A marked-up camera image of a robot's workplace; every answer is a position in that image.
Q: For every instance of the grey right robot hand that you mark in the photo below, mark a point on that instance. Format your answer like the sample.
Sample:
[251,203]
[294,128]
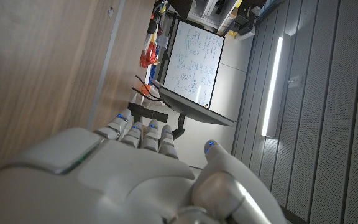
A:
[110,180]

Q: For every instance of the orange cube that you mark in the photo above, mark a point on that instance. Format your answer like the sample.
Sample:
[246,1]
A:
[145,89]

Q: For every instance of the black computer monitor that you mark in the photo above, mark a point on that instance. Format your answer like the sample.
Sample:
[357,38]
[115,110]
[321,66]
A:
[194,109]

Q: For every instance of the red plastic bag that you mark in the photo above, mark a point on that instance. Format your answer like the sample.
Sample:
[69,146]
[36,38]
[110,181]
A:
[148,56]

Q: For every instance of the whiteboard with writing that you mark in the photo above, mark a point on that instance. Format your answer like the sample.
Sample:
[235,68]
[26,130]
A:
[194,59]

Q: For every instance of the long ceiling light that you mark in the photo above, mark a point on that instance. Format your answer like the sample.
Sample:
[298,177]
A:
[273,87]

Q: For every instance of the white shelf unit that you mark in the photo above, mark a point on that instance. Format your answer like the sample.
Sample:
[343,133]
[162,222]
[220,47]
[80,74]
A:
[211,9]

